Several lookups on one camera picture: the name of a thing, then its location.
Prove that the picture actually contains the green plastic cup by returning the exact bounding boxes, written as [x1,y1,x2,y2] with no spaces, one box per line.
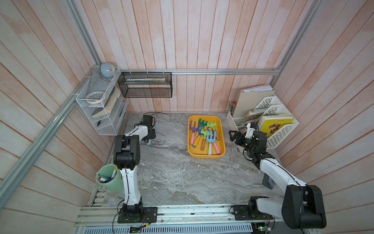
[96,164,124,193]

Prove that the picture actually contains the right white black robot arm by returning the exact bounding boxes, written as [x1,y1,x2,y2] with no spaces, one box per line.
[229,130,327,230]

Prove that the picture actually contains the light blue hand rake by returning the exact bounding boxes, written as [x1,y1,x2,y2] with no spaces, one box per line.
[145,126,156,146]
[206,131,216,156]

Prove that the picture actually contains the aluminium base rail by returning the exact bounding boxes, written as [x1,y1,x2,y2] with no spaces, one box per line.
[72,201,318,234]

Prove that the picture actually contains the dark green hand rake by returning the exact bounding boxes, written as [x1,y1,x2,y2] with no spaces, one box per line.
[198,119,208,129]

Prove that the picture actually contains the white tape roll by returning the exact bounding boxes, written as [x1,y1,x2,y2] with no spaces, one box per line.
[85,91,105,104]

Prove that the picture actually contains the purple hand rake pink handle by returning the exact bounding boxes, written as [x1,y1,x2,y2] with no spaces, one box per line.
[213,139,221,155]

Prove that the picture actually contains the grey round clock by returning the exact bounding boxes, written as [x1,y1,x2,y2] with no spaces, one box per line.
[100,62,116,79]

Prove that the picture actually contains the black mesh wall basket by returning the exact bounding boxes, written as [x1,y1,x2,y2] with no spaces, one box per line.
[117,71,173,98]

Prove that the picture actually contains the yellow picture book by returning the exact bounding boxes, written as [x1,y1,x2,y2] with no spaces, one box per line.
[258,114,294,137]

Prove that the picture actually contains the white wire wall shelf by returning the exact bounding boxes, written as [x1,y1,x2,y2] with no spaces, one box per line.
[76,65,129,136]

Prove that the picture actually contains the yellow plastic storage box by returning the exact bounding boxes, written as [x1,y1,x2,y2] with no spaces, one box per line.
[188,115,226,159]

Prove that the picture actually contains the beige folder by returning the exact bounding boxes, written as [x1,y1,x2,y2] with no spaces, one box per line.
[233,90,275,118]

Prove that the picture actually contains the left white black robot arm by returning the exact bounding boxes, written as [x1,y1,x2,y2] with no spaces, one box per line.
[114,114,157,226]

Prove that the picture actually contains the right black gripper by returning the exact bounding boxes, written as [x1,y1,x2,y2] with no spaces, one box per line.
[230,130,256,155]

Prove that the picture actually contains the green hand rake wooden handle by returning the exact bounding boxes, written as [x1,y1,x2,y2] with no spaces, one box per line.
[201,129,209,151]

